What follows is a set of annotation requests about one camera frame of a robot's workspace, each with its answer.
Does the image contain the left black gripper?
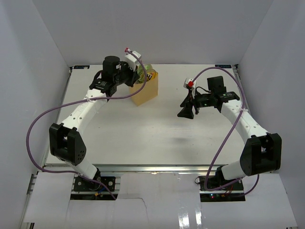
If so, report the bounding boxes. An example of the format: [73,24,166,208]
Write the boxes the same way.
[113,61,140,88]

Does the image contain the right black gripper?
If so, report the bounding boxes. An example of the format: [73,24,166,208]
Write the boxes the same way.
[178,89,214,119]

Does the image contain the green Himalaya sachet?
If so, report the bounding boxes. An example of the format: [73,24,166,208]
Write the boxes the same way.
[135,64,153,84]

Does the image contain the yellow M&M candy pack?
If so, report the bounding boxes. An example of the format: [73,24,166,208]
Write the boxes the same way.
[147,69,158,81]

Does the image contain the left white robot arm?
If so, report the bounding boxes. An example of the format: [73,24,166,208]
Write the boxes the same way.
[49,51,141,190]

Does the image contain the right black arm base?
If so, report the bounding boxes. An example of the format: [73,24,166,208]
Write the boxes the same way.
[194,176,245,203]

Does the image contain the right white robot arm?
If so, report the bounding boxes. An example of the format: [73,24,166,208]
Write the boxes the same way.
[177,76,282,190]

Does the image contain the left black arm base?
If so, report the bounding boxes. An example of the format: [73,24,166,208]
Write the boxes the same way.
[72,177,116,192]

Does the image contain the brown paper bag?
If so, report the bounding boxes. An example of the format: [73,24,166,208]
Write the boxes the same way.
[129,76,159,106]

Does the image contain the left blue corner label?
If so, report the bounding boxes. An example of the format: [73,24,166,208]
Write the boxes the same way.
[73,65,90,69]

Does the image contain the blue corner label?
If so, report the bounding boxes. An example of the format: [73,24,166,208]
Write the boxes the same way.
[215,64,232,69]
[73,65,90,69]

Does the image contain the right blue corner label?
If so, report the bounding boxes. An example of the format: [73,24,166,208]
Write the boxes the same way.
[215,64,232,69]

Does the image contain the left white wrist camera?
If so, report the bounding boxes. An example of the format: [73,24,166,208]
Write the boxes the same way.
[123,48,142,71]

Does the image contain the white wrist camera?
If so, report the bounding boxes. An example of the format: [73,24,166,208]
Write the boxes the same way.
[183,78,197,97]
[123,48,142,71]

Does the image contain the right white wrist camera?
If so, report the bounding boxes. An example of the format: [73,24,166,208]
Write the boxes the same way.
[183,78,197,97]

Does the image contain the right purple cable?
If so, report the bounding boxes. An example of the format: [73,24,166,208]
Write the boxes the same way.
[193,66,260,197]

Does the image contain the purple cable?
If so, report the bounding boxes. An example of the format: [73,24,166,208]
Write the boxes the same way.
[193,66,260,197]
[25,48,146,200]

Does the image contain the aluminium table front rail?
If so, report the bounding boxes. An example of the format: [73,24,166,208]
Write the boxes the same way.
[42,164,270,174]

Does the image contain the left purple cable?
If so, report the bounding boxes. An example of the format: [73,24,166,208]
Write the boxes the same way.
[25,48,146,200]

